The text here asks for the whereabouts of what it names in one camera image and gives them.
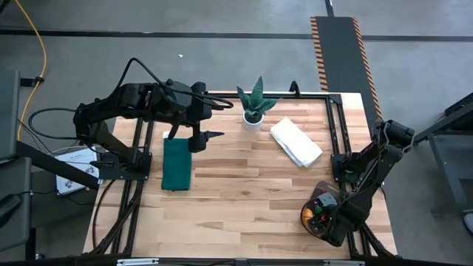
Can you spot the green snake plant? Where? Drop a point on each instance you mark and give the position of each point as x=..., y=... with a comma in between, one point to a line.
x=255, y=99

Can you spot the white towel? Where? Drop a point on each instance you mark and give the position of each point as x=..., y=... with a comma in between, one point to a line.
x=295, y=142

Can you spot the black striped-edge floor mat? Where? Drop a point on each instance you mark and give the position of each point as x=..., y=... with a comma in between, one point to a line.
x=340, y=55

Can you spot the white printed paper sheet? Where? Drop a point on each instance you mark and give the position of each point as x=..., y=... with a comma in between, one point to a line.
x=74, y=173

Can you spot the green folded cloth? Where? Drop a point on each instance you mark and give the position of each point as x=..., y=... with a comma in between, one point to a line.
x=176, y=166

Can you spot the orange toy bell pepper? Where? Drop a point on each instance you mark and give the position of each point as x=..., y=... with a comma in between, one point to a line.
x=306, y=217

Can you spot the dark gray cart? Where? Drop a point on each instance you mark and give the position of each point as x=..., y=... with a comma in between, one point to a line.
x=13, y=207

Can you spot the green toy bell pepper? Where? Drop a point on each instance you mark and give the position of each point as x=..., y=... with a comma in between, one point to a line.
x=318, y=211

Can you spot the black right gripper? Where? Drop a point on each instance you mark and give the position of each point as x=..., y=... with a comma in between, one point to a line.
x=329, y=221

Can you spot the white plant pot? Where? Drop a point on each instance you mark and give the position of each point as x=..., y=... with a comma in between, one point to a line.
x=253, y=126

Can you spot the black aluminium table frame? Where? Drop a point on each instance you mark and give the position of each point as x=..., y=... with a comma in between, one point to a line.
x=258, y=95

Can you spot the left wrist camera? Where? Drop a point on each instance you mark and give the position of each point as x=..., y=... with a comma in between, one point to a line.
x=197, y=142

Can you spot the silver aluminium bracket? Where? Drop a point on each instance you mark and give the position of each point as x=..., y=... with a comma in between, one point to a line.
x=136, y=262
x=343, y=263

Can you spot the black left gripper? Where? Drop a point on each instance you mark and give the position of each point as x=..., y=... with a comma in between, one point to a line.
x=184, y=103

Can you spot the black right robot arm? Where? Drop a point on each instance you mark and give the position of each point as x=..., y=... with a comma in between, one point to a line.
x=373, y=166

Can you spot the dark metal stand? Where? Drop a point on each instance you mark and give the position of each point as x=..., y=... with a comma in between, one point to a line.
x=443, y=133

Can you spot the small white card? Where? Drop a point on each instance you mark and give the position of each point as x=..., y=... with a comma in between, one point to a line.
x=166, y=134

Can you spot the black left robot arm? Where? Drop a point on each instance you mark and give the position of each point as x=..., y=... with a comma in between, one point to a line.
x=111, y=107

